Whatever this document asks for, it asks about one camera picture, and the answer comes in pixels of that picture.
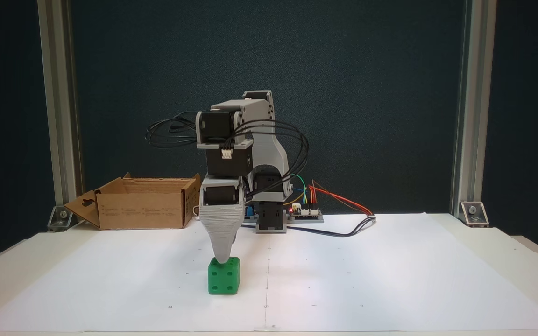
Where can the white circuit board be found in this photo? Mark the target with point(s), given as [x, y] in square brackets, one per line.
[308, 212]

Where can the metal corner bracket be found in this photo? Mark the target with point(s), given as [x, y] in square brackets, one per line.
[60, 218]
[474, 213]

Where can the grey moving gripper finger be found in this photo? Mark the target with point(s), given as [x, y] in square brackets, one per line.
[236, 233]

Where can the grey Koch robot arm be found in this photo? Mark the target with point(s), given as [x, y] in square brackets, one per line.
[264, 149]

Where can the blue circuit board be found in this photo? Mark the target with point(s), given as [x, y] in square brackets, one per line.
[250, 212]

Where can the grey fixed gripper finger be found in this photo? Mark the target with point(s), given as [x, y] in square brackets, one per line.
[222, 228]

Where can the aluminium frame post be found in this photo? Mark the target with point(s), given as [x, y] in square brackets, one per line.
[473, 102]
[59, 102]

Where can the green dice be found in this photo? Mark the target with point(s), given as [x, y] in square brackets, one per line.
[224, 280]

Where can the open cardboard box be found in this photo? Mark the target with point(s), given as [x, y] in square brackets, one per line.
[140, 210]

